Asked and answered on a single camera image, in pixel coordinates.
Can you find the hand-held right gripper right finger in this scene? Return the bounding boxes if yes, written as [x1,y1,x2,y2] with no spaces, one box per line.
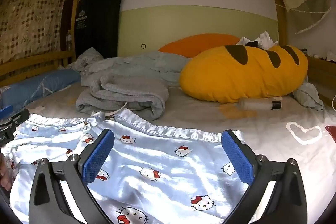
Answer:
[221,130,308,224]

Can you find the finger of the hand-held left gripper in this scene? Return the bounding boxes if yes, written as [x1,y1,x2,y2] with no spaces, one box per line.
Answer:
[0,105,14,117]
[0,108,30,130]

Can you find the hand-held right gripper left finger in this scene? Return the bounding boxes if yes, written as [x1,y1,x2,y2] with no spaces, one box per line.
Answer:
[28,129,115,224]

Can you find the light blue cat-print satin pants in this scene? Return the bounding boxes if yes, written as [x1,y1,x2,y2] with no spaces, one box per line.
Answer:
[0,109,253,224]

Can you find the person's left hand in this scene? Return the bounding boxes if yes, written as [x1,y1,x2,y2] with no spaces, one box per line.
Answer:
[0,153,12,191]

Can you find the blue pillow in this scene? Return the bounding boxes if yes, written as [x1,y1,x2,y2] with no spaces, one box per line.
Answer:
[0,69,82,109]

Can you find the white bed sheet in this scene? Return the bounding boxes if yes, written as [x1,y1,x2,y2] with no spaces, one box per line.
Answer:
[0,80,336,224]

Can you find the clear bottle with black cap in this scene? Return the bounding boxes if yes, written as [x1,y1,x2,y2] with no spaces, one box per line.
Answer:
[238,98,282,112]

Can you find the yellow bread-shaped plush pillow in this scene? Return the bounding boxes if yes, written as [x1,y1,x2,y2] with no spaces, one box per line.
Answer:
[179,44,309,104]

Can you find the brown checked curtain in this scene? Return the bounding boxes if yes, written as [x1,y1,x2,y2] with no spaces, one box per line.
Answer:
[0,0,67,65]

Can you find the grey-blue crumpled cloth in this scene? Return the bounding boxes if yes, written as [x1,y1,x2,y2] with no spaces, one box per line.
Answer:
[293,82,325,111]

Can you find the red flat object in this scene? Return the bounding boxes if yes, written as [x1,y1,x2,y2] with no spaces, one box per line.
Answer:
[325,125,336,142]

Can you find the light grey-blue quilt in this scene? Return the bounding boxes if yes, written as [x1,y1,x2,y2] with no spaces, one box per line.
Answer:
[67,47,195,88]

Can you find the black hanging bag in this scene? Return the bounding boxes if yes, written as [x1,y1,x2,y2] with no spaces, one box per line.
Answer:
[74,0,123,59]

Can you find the orange pillow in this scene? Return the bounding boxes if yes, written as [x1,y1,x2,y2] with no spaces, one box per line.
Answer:
[158,33,244,59]

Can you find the white crumpled clothing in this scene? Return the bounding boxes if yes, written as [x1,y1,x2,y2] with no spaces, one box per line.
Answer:
[236,31,279,51]

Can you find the white cable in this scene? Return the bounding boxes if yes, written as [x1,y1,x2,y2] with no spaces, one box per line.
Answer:
[104,101,132,120]

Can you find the wooden bed frame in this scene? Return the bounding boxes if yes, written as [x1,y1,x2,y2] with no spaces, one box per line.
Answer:
[0,0,336,107]

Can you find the white string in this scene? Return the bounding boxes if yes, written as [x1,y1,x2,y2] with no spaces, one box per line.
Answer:
[276,2,332,15]

